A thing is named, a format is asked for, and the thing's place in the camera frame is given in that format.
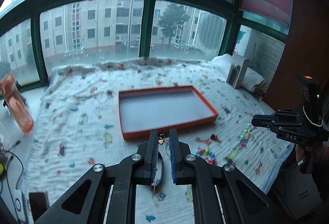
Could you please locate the pastel pearl bead necklace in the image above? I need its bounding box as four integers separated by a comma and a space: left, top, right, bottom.
226, 122, 256, 163

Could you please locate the red beaded charm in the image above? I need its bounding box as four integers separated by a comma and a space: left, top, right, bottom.
210, 134, 221, 143

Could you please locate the colourful plastic bead bracelet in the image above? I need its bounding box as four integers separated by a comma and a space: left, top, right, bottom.
193, 145, 218, 166

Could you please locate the person's right hand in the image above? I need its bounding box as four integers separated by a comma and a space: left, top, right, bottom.
295, 142, 328, 164

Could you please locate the white pillow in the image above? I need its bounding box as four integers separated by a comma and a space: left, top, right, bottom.
211, 54, 266, 93

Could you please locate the dark smartphone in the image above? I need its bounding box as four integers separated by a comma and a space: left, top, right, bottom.
28, 192, 50, 222

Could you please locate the white product box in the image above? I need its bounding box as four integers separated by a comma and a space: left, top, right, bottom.
226, 55, 250, 89

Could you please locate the white cartoon print quilt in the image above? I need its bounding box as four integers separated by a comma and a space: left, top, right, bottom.
25, 58, 292, 223

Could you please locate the orange shallow box tray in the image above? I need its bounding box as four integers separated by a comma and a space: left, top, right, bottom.
118, 85, 219, 141

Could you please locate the air conditioner outdoor unit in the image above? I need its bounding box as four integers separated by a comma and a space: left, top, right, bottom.
193, 11, 226, 52

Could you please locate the orange water bottle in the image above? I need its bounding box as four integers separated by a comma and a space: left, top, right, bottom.
1, 74, 34, 133

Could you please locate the black cable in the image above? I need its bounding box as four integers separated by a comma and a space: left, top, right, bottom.
0, 139, 25, 194

